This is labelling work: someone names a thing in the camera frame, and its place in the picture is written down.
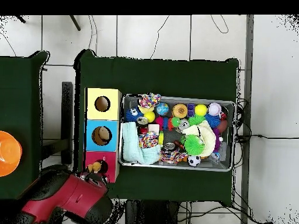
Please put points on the light blue muslin cloth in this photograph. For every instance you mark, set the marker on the light blue muslin cloth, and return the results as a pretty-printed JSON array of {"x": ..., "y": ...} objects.
[{"x": 130, "y": 142}]

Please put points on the green spiky ball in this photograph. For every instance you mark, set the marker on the green spiky ball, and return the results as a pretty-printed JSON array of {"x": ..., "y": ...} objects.
[{"x": 193, "y": 144}]

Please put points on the tan plush animal toy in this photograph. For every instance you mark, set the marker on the tan plush animal toy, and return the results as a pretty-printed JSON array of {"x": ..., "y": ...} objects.
[{"x": 94, "y": 166}]

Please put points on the orange plastic bowl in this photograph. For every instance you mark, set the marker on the orange plastic bowl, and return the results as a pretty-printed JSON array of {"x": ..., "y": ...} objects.
[{"x": 9, "y": 154}]

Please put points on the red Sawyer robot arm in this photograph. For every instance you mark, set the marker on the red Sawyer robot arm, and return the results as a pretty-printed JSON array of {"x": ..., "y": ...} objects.
[{"x": 77, "y": 196}]

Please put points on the shallow clear mesh bin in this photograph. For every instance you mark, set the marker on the shallow clear mesh bin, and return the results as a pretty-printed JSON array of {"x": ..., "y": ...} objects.
[{"x": 130, "y": 100}]

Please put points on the wooden three-hole box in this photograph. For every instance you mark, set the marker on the wooden three-hole box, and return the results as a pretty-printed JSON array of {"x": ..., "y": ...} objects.
[{"x": 102, "y": 116}]

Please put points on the multicolour spiky caterpillar toy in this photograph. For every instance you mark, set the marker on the multicolour spiky caterpillar toy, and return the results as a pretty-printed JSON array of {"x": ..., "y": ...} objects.
[{"x": 167, "y": 122}]

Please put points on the blue spiky ball with eyes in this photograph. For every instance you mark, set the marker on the blue spiky ball with eyes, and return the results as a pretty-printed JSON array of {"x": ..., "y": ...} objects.
[{"x": 133, "y": 113}]

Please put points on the blue globe ball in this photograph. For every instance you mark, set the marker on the blue globe ball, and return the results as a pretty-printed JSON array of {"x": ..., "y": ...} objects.
[{"x": 162, "y": 109}]

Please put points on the burger toy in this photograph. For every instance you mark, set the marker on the burger toy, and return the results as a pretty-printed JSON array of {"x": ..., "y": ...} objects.
[{"x": 179, "y": 110}]

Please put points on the dark green table cloth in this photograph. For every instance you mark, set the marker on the dark green table cloth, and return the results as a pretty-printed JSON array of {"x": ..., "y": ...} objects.
[{"x": 151, "y": 77}]

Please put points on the small soccer ball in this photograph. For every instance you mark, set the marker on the small soccer ball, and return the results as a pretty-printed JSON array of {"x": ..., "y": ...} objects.
[{"x": 193, "y": 161}]

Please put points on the white baseball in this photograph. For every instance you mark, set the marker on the white baseball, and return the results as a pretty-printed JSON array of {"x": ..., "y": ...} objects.
[{"x": 215, "y": 109}]

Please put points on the black stand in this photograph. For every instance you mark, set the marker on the black stand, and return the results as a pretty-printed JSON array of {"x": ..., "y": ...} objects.
[{"x": 67, "y": 116}]

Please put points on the green covered side table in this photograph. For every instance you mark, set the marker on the green covered side table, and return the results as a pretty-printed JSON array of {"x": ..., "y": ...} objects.
[{"x": 18, "y": 93}]

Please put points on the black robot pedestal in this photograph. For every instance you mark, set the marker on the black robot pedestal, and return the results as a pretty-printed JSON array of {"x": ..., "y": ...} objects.
[{"x": 149, "y": 214}]

